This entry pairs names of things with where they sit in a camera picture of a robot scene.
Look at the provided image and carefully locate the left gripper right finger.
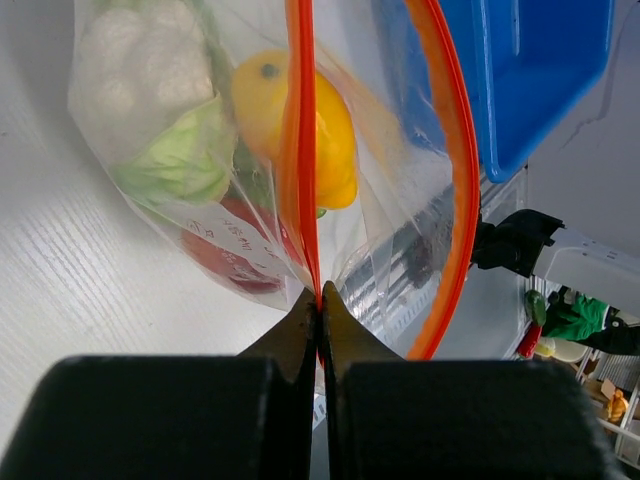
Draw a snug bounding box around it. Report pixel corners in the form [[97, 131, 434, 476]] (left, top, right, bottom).
[[319, 282, 624, 479]]

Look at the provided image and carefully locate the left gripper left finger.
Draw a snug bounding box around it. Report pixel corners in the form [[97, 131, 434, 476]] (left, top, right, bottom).
[[1, 292, 316, 479]]

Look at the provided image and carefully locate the clear zip bag orange zipper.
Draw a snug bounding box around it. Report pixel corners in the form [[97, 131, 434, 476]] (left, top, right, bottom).
[[95, 1, 480, 360]]

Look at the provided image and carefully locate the white toy cauliflower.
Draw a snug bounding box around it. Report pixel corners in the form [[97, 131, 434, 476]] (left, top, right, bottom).
[[68, 1, 238, 207]]

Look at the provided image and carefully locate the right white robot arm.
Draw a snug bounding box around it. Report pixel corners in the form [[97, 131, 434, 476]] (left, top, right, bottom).
[[471, 209, 639, 317]]

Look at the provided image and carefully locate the blue plastic tray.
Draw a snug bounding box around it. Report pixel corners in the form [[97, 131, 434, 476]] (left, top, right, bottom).
[[379, 0, 617, 185]]

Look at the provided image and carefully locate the aluminium mounting rail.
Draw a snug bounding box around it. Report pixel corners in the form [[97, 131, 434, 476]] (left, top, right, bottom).
[[338, 186, 454, 346]]

